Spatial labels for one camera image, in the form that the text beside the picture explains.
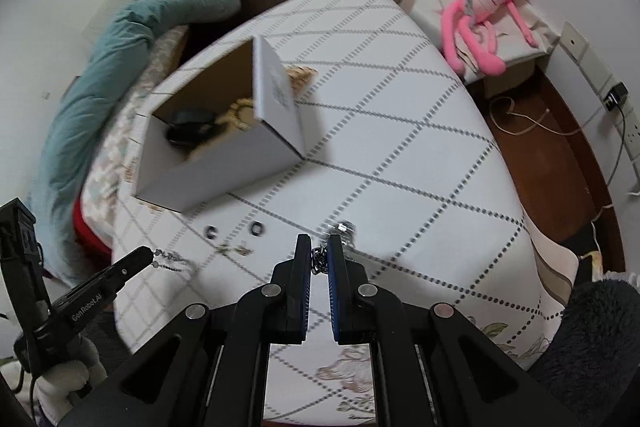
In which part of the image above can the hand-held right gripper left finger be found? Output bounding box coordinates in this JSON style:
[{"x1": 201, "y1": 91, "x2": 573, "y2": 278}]
[{"x1": 57, "y1": 234, "x2": 313, "y2": 427}]

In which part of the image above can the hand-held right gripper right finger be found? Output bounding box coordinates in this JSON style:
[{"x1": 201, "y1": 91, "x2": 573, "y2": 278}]
[{"x1": 325, "y1": 234, "x2": 592, "y2": 427}]

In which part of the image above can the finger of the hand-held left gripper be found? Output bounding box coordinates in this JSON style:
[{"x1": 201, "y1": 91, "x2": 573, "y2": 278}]
[{"x1": 112, "y1": 245, "x2": 154, "y2": 293}]

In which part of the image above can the thin silver chain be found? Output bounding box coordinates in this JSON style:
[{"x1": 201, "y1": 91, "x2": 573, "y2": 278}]
[{"x1": 151, "y1": 248, "x2": 195, "y2": 273}]

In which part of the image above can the silver chain necklace with pendant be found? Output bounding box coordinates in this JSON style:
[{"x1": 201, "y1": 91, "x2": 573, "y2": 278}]
[{"x1": 311, "y1": 219, "x2": 362, "y2": 277}]

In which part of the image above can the white cardboard box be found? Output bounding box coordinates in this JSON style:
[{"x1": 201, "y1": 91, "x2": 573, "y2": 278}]
[{"x1": 132, "y1": 35, "x2": 306, "y2": 213}]

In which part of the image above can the person's left hand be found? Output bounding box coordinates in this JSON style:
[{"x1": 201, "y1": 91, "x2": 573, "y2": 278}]
[{"x1": 36, "y1": 336, "x2": 108, "y2": 414}]

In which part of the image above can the red cloth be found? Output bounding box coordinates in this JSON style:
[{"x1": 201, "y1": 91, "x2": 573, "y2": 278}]
[{"x1": 73, "y1": 199, "x2": 114, "y2": 254}]

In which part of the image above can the black pouch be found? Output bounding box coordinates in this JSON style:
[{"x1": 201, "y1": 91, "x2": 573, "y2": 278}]
[{"x1": 165, "y1": 109, "x2": 222, "y2": 146}]

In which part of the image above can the bed with grid-patterned sheet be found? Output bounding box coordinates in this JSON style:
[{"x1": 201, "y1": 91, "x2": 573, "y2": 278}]
[{"x1": 111, "y1": 0, "x2": 571, "y2": 423}]

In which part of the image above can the floral bedsheet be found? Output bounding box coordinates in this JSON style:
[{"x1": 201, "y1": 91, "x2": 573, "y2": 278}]
[{"x1": 264, "y1": 209, "x2": 582, "y2": 423}]

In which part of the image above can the teal duvet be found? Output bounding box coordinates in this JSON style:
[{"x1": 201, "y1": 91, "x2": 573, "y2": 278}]
[{"x1": 29, "y1": 0, "x2": 242, "y2": 269}]

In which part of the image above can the dark fuzzy garment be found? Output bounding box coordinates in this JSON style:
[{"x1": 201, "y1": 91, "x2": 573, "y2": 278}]
[{"x1": 529, "y1": 271, "x2": 640, "y2": 408}]

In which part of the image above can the cloth-covered white nightstand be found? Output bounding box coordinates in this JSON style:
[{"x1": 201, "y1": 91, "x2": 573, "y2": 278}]
[{"x1": 390, "y1": 0, "x2": 559, "y2": 100}]

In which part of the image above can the pink plush toy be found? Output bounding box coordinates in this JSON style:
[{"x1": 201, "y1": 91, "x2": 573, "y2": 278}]
[{"x1": 440, "y1": 0, "x2": 541, "y2": 76}]

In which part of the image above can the white power strip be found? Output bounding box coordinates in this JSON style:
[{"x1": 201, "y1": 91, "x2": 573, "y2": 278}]
[{"x1": 579, "y1": 47, "x2": 640, "y2": 195}]

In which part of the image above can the black charger plug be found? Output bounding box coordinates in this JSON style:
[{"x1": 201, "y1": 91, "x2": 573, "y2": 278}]
[{"x1": 603, "y1": 82, "x2": 629, "y2": 110}]

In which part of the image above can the beige bead bracelet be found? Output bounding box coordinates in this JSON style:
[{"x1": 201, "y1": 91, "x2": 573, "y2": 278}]
[
  {"x1": 285, "y1": 65, "x2": 319, "y2": 96},
  {"x1": 215, "y1": 99, "x2": 256, "y2": 130}
]

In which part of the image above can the beige cable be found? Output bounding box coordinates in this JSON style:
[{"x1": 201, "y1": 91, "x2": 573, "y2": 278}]
[{"x1": 488, "y1": 96, "x2": 607, "y2": 138}]

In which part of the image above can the grey charger cable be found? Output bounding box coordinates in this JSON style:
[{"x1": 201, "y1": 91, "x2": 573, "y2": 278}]
[{"x1": 606, "y1": 104, "x2": 632, "y2": 190}]

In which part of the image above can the white wall socket plate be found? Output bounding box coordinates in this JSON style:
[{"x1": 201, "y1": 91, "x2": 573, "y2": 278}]
[{"x1": 560, "y1": 20, "x2": 591, "y2": 58}]

